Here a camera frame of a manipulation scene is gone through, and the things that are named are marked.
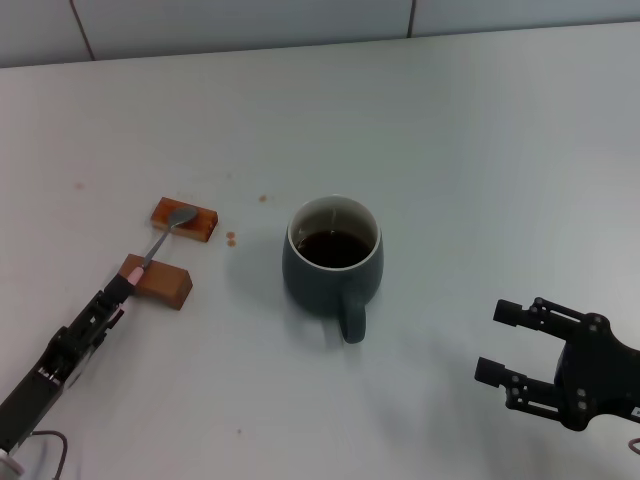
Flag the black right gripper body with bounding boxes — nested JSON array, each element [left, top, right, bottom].
[[551, 312, 640, 433]]

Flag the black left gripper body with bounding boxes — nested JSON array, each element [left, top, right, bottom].
[[0, 326, 97, 452]]

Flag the pink handled metal spoon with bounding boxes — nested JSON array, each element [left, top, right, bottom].
[[115, 207, 199, 319]]

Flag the dark grey ceramic cup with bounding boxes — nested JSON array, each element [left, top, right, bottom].
[[281, 193, 386, 345]]

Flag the plain brown wooden block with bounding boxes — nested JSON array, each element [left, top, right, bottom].
[[122, 253, 194, 312]]

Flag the stained wooden block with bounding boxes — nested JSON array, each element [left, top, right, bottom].
[[149, 197, 220, 244]]

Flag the dark left gripper cable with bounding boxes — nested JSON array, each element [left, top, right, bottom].
[[28, 431, 70, 480]]

